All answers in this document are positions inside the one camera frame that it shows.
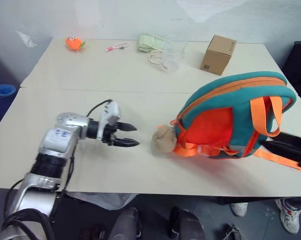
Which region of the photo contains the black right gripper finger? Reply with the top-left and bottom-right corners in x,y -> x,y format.
277,131 -> 301,147
259,140 -> 301,168

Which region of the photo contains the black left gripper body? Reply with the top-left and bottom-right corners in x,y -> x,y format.
102,124 -> 119,147

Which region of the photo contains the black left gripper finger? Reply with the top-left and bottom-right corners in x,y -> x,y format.
116,121 -> 138,133
113,137 -> 141,149

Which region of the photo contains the orange and teal backpack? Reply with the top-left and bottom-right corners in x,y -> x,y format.
170,71 -> 301,172

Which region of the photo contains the brown cardboard box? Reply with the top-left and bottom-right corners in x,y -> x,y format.
199,34 -> 238,76

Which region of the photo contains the beige plush ball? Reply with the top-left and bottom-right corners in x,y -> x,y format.
151,124 -> 178,155

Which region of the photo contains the clear plastic bag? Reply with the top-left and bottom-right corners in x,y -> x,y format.
66,191 -> 138,211

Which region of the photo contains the white and red sneaker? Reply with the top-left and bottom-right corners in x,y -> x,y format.
274,198 -> 301,235

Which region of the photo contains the clear plastic cup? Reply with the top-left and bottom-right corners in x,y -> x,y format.
161,34 -> 189,74

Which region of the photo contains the light green cloth pouch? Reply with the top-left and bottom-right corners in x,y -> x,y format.
136,33 -> 167,54

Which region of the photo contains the orange plush toy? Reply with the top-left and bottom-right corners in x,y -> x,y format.
64,36 -> 87,53

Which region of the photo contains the black rounded robot leg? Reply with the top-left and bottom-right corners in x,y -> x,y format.
167,206 -> 207,240

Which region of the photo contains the blue rolled foam mat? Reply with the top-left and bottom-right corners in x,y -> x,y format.
0,84 -> 18,127

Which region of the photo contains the white plastic scrap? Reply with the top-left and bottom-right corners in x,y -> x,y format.
15,29 -> 38,49

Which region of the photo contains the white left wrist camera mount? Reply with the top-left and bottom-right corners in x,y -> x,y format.
96,99 -> 122,144

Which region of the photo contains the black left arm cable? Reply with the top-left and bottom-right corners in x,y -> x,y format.
86,99 -> 114,118

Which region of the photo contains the white cord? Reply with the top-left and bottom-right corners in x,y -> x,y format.
147,33 -> 187,71

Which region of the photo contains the pink charging cable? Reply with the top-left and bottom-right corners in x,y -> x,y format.
104,42 -> 130,53

